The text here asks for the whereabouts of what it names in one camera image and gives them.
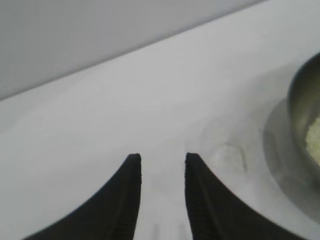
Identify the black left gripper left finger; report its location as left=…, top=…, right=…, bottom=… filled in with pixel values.
left=24, top=152, right=143, bottom=240

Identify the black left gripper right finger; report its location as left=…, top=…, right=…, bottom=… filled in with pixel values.
left=184, top=152, right=308, bottom=240

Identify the clear plastic measuring cup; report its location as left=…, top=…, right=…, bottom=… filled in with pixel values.
left=199, top=119, right=253, bottom=176

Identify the stainless steel mixing bowl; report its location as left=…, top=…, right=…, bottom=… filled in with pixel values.
left=286, top=51, right=320, bottom=169

